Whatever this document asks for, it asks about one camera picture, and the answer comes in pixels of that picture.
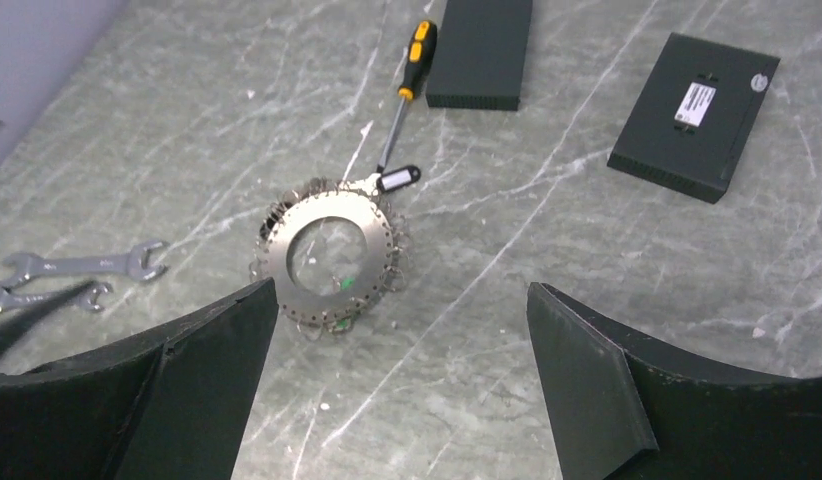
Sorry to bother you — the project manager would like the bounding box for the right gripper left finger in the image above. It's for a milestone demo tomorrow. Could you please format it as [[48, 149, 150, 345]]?
[[0, 280, 279, 479]]

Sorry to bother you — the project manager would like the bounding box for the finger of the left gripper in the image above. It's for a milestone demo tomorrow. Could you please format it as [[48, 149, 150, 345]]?
[[0, 280, 94, 358]]

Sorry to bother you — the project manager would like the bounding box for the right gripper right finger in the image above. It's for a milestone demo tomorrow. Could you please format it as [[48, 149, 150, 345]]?
[[526, 282, 822, 479]]

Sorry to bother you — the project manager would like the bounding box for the green head key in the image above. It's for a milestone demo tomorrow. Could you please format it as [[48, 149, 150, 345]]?
[[332, 277, 355, 334]]

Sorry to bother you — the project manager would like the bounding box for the silver wrench lower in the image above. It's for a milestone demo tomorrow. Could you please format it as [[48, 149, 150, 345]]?
[[0, 281, 112, 314]]

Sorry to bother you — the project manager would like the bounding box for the silver wrench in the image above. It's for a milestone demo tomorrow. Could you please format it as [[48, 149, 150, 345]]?
[[0, 239, 168, 289], [0, 281, 112, 314]]

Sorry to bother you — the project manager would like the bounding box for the silver wrench upper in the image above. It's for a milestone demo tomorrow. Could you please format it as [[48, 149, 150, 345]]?
[[0, 239, 168, 289]]

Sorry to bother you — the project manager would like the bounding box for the black box with label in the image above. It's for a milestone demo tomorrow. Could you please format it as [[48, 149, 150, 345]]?
[[607, 33, 780, 204]]

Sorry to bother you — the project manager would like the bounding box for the black box left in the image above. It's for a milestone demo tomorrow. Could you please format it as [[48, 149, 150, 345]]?
[[425, 0, 533, 111]]

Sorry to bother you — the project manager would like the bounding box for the yellow black screwdriver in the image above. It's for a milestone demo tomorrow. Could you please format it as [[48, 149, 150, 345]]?
[[376, 20, 438, 173]]

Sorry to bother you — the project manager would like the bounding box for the white key tag black frame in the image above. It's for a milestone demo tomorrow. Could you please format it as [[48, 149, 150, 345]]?
[[376, 165, 422, 194]]

